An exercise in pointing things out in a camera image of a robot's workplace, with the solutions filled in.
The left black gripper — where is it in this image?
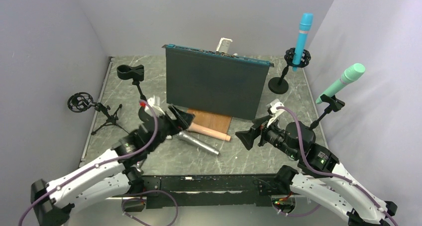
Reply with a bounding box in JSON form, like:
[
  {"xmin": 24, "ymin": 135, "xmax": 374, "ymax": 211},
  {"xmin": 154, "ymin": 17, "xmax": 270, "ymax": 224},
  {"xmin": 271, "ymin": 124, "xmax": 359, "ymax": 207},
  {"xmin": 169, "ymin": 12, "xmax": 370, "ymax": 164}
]
[{"xmin": 148, "ymin": 104, "xmax": 195, "ymax": 152}]

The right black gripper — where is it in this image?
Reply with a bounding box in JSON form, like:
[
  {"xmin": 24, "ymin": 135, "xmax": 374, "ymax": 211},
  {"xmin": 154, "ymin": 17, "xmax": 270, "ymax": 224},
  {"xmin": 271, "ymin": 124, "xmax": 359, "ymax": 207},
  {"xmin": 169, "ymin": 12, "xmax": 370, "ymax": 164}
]
[{"xmin": 235, "ymin": 114, "xmax": 299, "ymax": 158}]

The pink microphone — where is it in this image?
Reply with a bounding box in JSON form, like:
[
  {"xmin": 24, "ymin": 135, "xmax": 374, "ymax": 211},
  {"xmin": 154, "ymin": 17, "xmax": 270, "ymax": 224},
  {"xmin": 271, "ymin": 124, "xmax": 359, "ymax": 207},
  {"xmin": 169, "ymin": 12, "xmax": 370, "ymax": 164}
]
[{"xmin": 188, "ymin": 123, "xmax": 231, "ymax": 141}]

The grey microphone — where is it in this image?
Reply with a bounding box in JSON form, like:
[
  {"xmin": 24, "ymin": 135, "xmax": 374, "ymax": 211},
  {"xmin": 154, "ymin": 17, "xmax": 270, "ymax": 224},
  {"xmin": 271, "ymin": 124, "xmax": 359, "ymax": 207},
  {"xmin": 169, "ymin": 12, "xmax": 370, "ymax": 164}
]
[{"xmin": 174, "ymin": 131, "xmax": 220, "ymax": 155}]

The black round-base clip stand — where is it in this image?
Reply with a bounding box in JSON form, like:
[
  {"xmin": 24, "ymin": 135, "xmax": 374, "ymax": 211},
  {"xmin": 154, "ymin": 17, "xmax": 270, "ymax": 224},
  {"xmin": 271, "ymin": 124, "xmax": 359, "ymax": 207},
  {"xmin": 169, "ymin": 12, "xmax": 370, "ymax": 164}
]
[{"xmin": 116, "ymin": 65, "xmax": 147, "ymax": 101}]

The black tripod shock-mount stand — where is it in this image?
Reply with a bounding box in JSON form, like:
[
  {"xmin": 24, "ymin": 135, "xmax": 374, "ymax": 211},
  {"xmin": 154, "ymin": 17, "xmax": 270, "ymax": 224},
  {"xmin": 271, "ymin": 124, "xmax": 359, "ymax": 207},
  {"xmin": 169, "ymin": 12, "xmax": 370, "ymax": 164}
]
[{"xmin": 67, "ymin": 92, "xmax": 129, "ymax": 135}]

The blue microphone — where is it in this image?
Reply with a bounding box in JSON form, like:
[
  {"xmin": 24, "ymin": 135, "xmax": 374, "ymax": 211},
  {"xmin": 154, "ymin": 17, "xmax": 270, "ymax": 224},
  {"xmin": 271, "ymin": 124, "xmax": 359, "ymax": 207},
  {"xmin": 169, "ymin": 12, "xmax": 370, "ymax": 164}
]
[{"xmin": 292, "ymin": 12, "xmax": 314, "ymax": 65}]

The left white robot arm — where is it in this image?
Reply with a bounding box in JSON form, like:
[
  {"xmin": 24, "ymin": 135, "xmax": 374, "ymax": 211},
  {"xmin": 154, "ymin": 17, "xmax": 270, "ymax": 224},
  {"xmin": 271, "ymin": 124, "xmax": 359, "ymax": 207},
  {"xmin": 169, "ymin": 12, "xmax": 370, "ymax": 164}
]
[{"xmin": 30, "ymin": 105, "xmax": 195, "ymax": 226}]

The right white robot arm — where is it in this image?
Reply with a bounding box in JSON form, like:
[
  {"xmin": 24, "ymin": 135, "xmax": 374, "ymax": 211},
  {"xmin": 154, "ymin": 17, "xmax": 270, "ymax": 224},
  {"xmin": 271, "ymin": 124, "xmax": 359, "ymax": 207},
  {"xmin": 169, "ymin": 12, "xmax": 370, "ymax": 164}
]
[{"xmin": 235, "ymin": 116, "xmax": 398, "ymax": 226}]

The black clip stand right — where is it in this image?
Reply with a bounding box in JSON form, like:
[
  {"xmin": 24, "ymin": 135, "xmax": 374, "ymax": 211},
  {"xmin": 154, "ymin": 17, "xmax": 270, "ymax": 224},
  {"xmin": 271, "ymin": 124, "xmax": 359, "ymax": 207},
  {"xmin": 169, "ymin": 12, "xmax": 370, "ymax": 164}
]
[{"xmin": 308, "ymin": 94, "xmax": 345, "ymax": 130}]

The mint green microphone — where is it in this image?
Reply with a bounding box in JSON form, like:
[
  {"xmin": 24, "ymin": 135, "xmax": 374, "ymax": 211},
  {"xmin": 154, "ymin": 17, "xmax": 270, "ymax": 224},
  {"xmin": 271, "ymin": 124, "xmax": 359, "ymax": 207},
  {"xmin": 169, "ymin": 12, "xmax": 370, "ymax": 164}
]
[{"xmin": 316, "ymin": 63, "xmax": 366, "ymax": 104}]

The wooden board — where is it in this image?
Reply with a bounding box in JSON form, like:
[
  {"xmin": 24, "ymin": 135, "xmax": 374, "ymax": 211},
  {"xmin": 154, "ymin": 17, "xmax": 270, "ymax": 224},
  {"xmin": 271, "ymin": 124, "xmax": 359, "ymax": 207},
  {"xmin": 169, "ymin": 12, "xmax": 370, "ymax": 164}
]
[{"xmin": 187, "ymin": 109, "xmax": 232, "ymax": 133}]

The dark grey upright panel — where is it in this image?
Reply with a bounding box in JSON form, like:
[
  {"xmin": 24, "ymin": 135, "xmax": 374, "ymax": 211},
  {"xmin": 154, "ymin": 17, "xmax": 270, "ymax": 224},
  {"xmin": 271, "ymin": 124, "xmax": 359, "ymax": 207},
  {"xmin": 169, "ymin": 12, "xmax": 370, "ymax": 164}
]
[{"xmin": 163, "ymin": 44, "xmax": 274, "ymax": 120}]

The white object behind panel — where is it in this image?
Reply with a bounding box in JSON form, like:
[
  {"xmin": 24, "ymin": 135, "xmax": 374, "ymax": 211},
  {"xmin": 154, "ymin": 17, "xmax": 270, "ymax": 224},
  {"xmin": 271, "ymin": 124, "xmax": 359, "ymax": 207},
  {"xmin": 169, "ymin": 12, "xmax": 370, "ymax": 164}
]
[{"xmin": 216, "ymin": 37, "xmax": 232, "ymax": 53}]

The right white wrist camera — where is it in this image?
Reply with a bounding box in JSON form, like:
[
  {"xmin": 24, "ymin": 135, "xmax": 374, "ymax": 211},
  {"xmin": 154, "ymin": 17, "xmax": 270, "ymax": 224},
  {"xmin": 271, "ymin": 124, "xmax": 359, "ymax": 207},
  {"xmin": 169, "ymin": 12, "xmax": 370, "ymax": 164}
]
[{"xmin": 266, "ymin": 99, "xmax": 285, "ymax": 127}]

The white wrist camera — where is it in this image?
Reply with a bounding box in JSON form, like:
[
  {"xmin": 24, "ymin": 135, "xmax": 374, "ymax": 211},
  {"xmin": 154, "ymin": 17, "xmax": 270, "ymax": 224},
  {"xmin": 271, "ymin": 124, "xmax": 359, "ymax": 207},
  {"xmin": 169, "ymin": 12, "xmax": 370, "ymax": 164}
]
[
  {"xmin": 138, "ymin": 96, "xmax": 165, "ymax": 121},
  {"xmin": 266, "ymin": 99, "xmax": 285, "ymax": 127}
]

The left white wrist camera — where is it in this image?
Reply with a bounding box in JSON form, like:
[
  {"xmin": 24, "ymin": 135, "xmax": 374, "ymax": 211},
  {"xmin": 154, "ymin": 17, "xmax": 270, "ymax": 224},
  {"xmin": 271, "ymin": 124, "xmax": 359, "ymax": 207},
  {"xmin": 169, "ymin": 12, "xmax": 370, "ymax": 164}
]
[{"xmin": 138, "ymin": 96, "xmax": 165, "ymax": 121}]

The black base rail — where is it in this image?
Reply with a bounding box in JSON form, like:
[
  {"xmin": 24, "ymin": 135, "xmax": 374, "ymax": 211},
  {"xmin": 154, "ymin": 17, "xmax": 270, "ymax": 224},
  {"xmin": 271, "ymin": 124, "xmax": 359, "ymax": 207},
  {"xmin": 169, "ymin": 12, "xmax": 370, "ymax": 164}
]
[{"xmin": 142, "ymin": 174, "xmax": 290, "ymax": 209}]

